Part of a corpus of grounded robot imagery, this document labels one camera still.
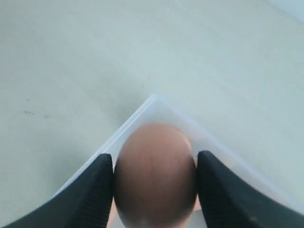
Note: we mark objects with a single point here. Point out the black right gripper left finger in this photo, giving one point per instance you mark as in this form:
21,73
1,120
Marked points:
85,203

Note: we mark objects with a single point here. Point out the clear plastic bin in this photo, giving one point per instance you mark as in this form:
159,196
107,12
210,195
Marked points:
159,109

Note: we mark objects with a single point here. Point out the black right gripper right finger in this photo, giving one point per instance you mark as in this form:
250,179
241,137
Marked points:
227,201

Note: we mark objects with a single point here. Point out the brown egg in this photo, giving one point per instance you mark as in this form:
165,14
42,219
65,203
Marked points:
155,178

